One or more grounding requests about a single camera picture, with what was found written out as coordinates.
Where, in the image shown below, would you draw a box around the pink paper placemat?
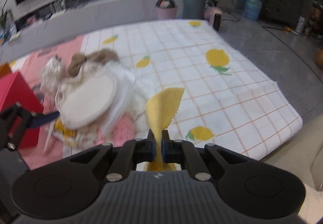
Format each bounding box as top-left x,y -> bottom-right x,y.
10,36 -> 84,169

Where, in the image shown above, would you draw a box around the potted green plant left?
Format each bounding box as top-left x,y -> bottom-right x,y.
1,0 -> 16,44

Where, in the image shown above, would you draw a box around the orange cardboard box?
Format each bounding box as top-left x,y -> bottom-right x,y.
0,62 -> 12,78

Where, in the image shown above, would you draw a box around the grey-blue trash can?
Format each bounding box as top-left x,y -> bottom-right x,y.
182,0 -> 205,19

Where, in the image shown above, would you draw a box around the blue water bottle jug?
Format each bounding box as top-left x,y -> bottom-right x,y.
242,0 -> 262,21

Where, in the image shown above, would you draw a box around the small pink heater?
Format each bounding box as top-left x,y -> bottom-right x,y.
204,0 -> 223,31

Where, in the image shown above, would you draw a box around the pink white fluffy scrunchie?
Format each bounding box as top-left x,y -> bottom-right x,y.
96,114 -> 134,147

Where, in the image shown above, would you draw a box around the white tissue wad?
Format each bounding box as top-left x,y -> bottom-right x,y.
125,69 -> 157,120

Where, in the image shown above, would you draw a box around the grey TV console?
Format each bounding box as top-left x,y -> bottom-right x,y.
1,0 -> 183,63

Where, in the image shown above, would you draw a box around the brown plush slippers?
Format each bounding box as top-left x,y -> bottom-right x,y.
67,48 -> 119,77

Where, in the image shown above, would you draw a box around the red Wonderlab box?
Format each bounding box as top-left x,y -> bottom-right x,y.
0,71 -> 44,149

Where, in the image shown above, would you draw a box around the clear plastic bag bundle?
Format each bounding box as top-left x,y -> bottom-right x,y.
40,55 -> 65,95

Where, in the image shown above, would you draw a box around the yellow cleaning cloth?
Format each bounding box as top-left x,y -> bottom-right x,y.
145,88 -> 185,171

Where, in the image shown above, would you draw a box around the yellow snack packet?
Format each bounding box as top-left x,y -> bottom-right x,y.
43,118 -> 88,153

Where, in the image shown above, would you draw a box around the round white cotton pad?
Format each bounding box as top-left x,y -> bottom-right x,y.
55,79 -> 109,130

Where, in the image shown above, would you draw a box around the pink waste bin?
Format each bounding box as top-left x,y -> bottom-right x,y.
155,0 -> 177,20

